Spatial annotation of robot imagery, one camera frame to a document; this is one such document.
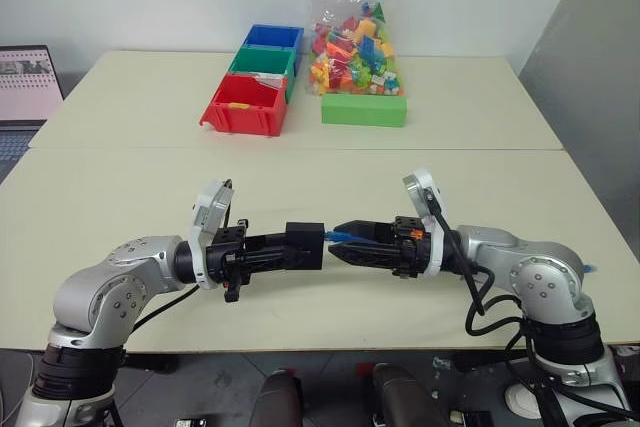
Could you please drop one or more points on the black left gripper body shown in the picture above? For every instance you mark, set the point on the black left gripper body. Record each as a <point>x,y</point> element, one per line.
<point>227,259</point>

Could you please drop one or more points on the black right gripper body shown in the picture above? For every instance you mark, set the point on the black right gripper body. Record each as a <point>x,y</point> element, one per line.
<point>412,252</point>

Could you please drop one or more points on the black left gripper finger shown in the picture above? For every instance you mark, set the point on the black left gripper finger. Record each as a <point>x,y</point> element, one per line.
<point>270,261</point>
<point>267,241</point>

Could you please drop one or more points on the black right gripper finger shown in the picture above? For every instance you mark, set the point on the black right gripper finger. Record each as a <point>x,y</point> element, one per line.
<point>372,230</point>
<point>367,253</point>

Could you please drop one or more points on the small black box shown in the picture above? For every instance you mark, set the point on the small black box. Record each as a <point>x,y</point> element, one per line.
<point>306,236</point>

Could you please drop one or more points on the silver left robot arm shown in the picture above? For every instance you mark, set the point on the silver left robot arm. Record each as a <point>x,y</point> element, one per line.
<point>100,282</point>

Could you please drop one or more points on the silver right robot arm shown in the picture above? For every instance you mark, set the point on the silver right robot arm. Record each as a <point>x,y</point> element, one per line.
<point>540,272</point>

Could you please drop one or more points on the green rectangular block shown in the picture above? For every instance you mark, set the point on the green rectangular block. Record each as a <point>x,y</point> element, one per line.
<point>364,109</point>

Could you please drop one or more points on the red plastic bin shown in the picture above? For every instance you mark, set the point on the red plastic bin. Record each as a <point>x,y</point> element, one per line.
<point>250,119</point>

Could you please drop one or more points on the dark rounded shape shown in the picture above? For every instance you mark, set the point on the dark rounded shape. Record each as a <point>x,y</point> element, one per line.
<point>277,397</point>
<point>407,397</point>

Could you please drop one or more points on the small yellow piece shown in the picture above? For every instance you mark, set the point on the small yellow piece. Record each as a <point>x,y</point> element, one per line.
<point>238,106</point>

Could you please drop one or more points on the clear label card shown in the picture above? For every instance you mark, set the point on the clear label card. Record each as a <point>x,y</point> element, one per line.
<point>270,81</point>

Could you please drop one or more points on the clear bag of toy bricks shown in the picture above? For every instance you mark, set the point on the clear bag of toy bricks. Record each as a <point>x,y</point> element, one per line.
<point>357,57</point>

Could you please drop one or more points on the green plastic bin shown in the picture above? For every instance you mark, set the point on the green plastic bin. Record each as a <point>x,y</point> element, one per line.
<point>260,62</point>

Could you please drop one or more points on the white round floor object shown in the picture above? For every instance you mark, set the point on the white round floor object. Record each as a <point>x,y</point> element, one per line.
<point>522,399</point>

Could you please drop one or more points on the blue plastic bin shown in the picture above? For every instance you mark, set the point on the blue plastic bin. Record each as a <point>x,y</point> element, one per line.
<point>287,39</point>

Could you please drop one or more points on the grey partition panel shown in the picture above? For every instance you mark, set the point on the grey partition panel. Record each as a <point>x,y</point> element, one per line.
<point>590,97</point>

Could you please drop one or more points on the laptop with pink screen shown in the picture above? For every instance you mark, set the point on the laptop with pink screen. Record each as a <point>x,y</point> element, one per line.
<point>25,87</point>

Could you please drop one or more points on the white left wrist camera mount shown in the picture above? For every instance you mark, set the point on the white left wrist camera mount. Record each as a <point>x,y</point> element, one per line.
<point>209,207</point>

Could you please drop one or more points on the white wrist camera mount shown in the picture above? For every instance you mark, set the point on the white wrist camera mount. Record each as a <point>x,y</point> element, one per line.
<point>419,186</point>
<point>209,207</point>

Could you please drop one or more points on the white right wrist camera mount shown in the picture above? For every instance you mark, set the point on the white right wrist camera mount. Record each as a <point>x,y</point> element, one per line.
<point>419,186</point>

